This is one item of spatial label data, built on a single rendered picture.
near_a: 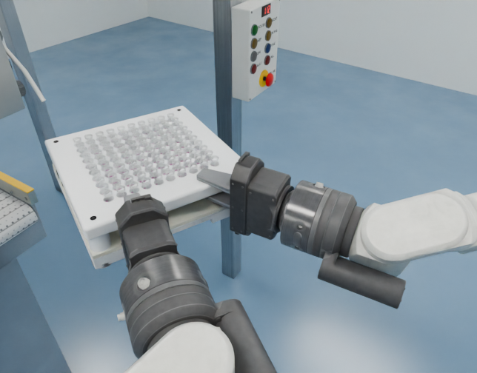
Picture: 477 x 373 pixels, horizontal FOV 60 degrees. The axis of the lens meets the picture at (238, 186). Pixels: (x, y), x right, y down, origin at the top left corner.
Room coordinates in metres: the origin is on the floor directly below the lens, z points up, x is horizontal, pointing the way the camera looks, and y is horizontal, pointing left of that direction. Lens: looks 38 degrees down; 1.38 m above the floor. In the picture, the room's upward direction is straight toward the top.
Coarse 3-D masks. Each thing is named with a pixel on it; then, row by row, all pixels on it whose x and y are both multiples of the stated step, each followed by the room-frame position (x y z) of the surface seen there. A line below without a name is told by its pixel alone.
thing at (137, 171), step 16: (144, 128) 0.59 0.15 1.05; (160, 128) 0.59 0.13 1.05; (96, 144) 0.53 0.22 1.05; (128, 144) 0.54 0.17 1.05; (144, 144) 0.54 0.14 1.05; (160, 144) 0.53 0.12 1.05; (176, 144) 0.54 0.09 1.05; (112, 160) 0.49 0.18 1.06; (128, 160) 0.49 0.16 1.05; (144, 160) 0.49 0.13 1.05; (160, 160) 0.49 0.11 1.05; (112, 176) 0.46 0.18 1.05; (128, 176) 0.45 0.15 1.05; (144, 176) 0.45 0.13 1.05
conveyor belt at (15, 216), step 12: (0, 192) 0.70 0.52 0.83; (0, 204) 0.66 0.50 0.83; (12, 204) 0.66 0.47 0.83; (24, 204) 0.66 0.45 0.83; (0, 216) 0.62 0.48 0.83; (12, 216) 0.62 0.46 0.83; (24, 216) 0.63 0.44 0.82; (36, 216) 0.65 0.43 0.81; (0, 228) 0.59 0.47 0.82; (12, 228) 0.60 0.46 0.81; (24, 228) 0.62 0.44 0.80; (0, 240) 0.58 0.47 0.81
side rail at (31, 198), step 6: (0, 180) 0.70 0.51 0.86; (0, 186) 0.71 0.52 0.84; (6, 186) 0.69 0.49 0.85; (12, 186) 0.68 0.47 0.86; (18, 192) 0.67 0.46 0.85; (24, 192) 0.65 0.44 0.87; (30, 192) 0.65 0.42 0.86; (24, 198) 0.66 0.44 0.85; (30, 198) 0.65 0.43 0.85; (36, 198) 0.66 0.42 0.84; (30, 204) 0.65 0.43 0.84
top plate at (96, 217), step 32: (96, 128) 0.60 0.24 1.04; (192, 128) 0.60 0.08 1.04; (64, 160) 0.50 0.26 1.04; (96, 160) 0.50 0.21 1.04; (192, 160) 0.51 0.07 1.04; (224, 160) 0.51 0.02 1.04; (96, 192) 0.43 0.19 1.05; (128, 192) 0.43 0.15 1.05; (160, 192) 0.43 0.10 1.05; (192, 192) 0.43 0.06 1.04; (96, 224) 0.36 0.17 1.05
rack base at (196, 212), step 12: (192, 204) 0.46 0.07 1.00; (204, 204) 0.46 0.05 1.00; (216, 204) 0.46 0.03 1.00; (180, 216) 0.43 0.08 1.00; (192, 216) 0.43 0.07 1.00; (204, 216) 0.44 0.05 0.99; (216, 216) 0.45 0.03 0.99; (228, 216) 0.46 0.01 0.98; (180, 228) 0.42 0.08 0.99; (84, 240) 0.39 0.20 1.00; (120, 240) 0.38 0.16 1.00; (96, 252) 0.36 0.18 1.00; (108, 252) 0.36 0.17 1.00; (120, 252) 0.37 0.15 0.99; (96, 264) 0.36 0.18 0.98
